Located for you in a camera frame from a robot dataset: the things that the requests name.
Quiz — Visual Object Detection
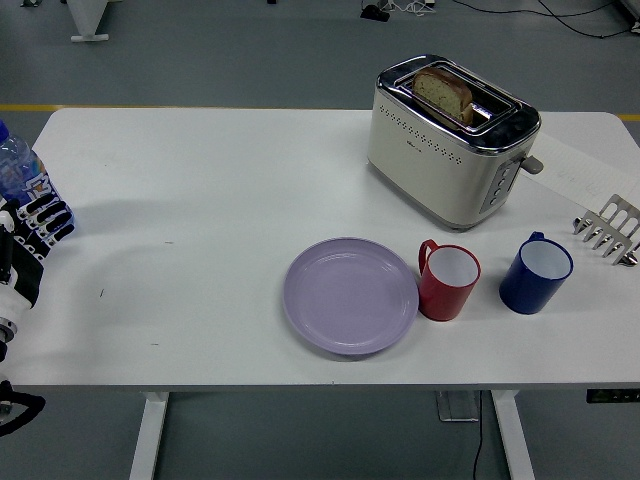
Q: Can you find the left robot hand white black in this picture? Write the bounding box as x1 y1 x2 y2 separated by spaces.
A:
0 193 76 329

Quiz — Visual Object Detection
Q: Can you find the purple round plate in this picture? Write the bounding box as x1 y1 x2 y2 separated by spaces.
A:
283 236 420 357

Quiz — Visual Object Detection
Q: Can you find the blue drink bottle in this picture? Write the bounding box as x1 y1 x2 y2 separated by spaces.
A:
0 119 76 231

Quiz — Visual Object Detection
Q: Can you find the white table leg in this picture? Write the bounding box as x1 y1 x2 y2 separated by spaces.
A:
128 391 170 480
489 389 536 480

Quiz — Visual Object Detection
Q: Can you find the white stand base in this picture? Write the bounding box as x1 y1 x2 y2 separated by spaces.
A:
64 0 111 43

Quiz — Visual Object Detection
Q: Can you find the cream and chrome toaster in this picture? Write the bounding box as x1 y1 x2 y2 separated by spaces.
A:
366 53 545 234

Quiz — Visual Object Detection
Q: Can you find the red mug white inside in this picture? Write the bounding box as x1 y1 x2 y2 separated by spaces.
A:
417 238 482 322

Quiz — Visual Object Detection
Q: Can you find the grey box under table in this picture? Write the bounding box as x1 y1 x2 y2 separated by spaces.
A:
434 390 482 424

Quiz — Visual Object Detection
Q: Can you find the brown bread slice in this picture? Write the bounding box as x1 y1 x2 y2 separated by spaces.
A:
410 67 474 125

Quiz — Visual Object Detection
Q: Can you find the blue mug white inside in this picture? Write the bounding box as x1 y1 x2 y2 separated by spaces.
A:
498 230 574 316

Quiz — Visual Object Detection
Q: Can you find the white paper sheet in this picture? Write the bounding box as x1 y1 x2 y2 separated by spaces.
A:
522 133 640 211

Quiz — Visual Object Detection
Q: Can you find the silver metal toast rack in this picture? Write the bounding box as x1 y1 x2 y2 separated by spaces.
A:
569 193 640 267

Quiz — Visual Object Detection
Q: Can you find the black table control panel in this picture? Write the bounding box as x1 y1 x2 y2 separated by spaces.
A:
585 387 640 404

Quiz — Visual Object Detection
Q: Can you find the white cable bundle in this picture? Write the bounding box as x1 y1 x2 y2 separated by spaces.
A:
387 0 436 15

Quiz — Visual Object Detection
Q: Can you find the black cable under table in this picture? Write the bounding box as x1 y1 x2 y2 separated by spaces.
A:
471 391 489 480

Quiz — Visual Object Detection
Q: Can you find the long black floor cable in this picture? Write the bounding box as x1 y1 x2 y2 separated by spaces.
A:
452 0 640 39

